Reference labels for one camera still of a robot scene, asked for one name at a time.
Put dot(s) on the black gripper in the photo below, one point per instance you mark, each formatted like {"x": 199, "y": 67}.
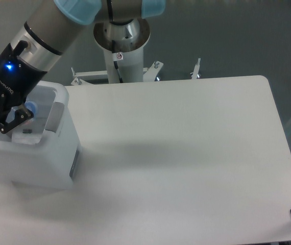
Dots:
{"x": 17, "y": 80}

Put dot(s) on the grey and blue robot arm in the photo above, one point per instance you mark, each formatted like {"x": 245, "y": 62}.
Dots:
{"x": 54, "y": 26}

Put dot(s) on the white trash can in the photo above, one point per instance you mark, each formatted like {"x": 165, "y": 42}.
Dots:
{"x": 51, "y": 162}

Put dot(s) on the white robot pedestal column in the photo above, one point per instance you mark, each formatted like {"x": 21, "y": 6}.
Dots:
{"x": 124, "y": 61}

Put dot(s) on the white pedestal base frame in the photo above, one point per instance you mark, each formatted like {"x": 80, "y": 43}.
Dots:
{"x": 135, "y": 72}

